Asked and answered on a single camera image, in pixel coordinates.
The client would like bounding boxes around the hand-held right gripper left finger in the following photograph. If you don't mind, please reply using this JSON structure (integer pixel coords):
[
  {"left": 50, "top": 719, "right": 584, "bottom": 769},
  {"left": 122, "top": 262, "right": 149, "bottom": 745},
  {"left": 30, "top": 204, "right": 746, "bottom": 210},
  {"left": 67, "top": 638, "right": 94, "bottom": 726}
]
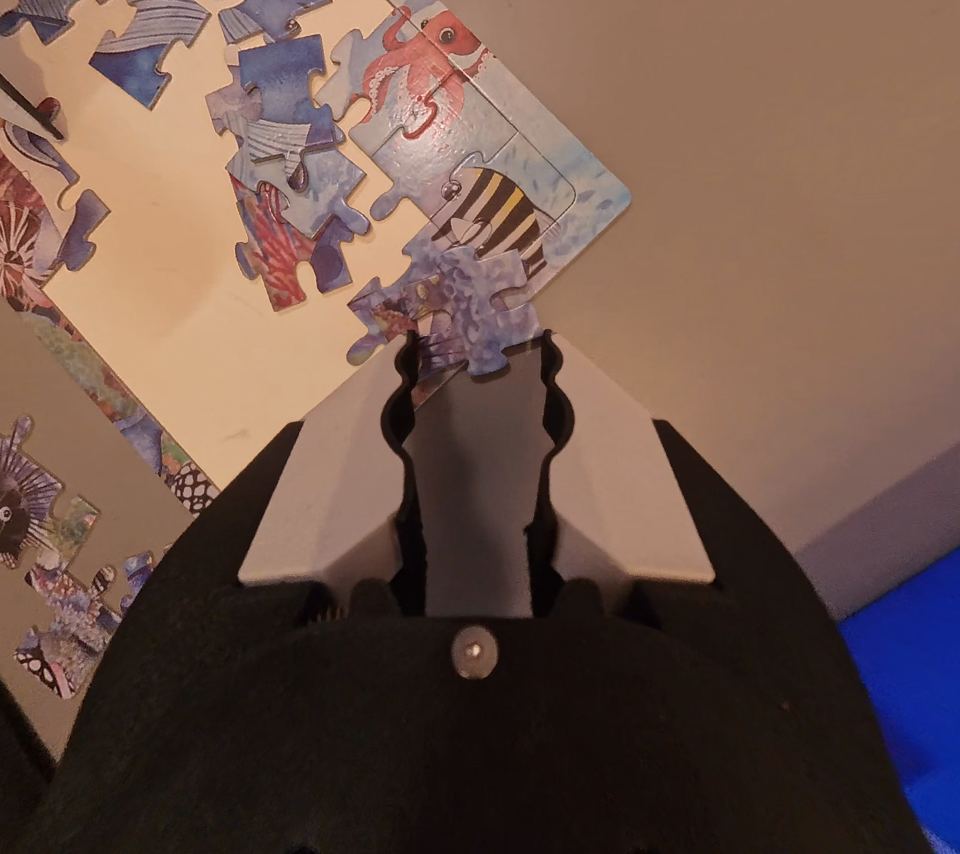
[{"left": 238, "top": 330, "right": 425, "bottom": 619}]

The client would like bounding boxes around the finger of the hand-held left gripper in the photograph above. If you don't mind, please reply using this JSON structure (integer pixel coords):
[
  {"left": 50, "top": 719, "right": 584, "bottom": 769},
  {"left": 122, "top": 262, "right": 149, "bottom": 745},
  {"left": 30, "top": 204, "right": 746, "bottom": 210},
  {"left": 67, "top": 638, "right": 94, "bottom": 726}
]
[{"left": 0, "top": 77, "right": 66, "bottom": 142}]

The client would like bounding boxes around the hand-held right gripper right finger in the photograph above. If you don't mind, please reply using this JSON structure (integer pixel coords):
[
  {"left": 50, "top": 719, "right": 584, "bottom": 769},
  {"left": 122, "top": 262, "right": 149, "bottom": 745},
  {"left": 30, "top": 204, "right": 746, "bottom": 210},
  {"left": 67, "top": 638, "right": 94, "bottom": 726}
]
[{"left": 525, "top": 329, "right": 717, "bottom": 619}]

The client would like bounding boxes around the striped purple puzzle piece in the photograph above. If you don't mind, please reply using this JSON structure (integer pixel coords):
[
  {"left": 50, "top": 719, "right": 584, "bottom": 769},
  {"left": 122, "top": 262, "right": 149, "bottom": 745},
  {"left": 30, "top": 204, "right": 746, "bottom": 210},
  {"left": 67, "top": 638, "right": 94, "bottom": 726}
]
[{"left": 346, "top": 276, "right": 460, "bottom": 383}]

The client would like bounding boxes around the red coral puzzle piece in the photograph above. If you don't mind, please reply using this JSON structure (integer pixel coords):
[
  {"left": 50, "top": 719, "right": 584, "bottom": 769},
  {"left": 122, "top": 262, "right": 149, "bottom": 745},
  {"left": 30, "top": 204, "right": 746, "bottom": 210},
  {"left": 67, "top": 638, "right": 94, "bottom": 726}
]
[{"left": 232, "top": 179, "right": 316, "bottom": 315}]

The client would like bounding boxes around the small blue purple puzzle piece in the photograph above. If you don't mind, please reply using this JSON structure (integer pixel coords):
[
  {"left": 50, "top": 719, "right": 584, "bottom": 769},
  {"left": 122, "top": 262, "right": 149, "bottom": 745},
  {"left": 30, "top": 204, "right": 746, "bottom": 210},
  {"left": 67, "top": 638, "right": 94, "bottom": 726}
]
[{"left": 433, "top": 246, "right": 543, "bottom": 379}]

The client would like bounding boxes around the sea print puzzle tray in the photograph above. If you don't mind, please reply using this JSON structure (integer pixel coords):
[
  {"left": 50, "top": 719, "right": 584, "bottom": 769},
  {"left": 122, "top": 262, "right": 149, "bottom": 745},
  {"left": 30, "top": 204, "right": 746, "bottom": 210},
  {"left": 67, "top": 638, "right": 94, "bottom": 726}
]
[{"left": 0, "top": 0, "right": 633, "bottom": 518}]

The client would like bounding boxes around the octopus arms puzzle piece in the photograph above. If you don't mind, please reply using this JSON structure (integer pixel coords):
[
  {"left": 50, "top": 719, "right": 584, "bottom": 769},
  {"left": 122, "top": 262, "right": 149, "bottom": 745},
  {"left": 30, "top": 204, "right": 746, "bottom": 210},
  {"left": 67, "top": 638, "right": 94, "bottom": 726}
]
[{"left": 313, "top": 25, "right": 391, "bottom": 124}]

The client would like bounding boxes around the striped dark blue puzzle piece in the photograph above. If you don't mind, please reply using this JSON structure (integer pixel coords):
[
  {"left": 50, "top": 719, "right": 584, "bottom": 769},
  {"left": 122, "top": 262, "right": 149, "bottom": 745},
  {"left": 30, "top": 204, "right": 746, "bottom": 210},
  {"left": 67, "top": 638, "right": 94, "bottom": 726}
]
[{"left": 88, "top": 0, "right": 213, "bottom": 113}]

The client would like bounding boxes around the blue object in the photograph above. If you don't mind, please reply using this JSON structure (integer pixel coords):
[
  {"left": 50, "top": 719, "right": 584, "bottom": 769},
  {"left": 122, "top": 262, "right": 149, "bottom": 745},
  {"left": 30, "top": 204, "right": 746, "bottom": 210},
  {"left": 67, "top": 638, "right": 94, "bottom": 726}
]
[{"left": 836, "top": 546, "right": 960, "bottom": 854}]

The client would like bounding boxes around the striped fish puzzle piece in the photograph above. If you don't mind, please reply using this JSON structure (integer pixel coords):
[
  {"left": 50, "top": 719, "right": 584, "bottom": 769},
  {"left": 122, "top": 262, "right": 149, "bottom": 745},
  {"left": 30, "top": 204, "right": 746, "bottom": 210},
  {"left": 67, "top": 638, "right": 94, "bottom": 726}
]
[{"left": 367, "top": 134, "right": 579, "bottom": 270}]

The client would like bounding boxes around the pale blue octopus puzzle piece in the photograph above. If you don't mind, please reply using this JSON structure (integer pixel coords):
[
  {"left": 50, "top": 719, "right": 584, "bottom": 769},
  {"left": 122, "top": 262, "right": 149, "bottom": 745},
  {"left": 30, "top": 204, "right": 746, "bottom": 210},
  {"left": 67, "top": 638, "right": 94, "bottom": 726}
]
[{"left": 348, "top": 70, "right": 519, "bottom": 195}]

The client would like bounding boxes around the purple pink coral puzzle piece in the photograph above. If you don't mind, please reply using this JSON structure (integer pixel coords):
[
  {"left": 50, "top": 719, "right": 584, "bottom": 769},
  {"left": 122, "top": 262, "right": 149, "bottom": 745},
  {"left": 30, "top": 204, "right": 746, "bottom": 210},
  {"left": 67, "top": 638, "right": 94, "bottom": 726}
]
[{"left": 401, "top": 235, "right": 466, "bottom": 293}]

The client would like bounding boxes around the blue watercolour puzzle piece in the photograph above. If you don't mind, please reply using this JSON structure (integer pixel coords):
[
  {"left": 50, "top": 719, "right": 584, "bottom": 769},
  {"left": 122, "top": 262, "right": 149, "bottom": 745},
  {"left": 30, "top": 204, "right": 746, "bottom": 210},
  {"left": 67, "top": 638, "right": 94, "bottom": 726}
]
[{"left": 225, "top": 32, "right": 346, "bottom": 193}]

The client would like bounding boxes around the purple urchin puzzle piece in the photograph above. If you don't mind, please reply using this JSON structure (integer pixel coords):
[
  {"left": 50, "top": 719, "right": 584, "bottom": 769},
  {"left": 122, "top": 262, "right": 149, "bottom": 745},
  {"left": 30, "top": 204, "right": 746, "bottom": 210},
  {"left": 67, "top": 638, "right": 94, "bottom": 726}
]
[{"left": 0, "top": 415, "right": 100, "bottom": 570}]

